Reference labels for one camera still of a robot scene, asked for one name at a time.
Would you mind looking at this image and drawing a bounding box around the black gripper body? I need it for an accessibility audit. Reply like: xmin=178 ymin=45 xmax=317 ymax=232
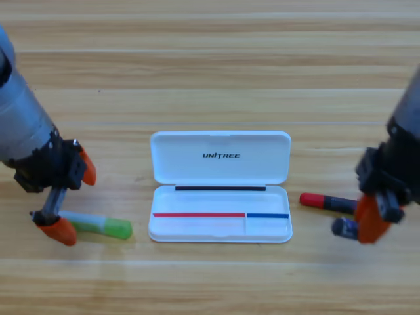
xmin=9 ymin=129 xmax=75 ymax=217
xmin=356 ymin=123 xmax=420 ymax=224

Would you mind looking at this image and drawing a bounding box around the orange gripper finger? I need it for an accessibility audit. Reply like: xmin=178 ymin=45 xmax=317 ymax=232
xmin=29 ymin=209 xmax=79 ymax=247
xmin=64 ymin=139 xmax=97 ymax=191
xmin=356 ymin=195 xmax=393 ymax=244

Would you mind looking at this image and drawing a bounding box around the dark blue eraser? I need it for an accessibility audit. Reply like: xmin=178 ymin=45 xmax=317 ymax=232
xmin=331 ymin=216 xmax=360 ymax=240

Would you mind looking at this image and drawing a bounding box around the green and white glue stick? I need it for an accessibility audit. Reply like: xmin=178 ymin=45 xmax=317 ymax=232
xmin=58 ymin=210 xmax=134 ymax=240

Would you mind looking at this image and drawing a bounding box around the red and black marker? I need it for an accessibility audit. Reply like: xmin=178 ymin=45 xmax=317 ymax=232
xmin=299 ymin=192 xmax=360 ymax=213

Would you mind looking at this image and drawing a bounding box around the white Unitree pencil case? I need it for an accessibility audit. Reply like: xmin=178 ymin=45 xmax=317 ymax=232
xmin=148 ymin=130 xmax=293 ymax=244

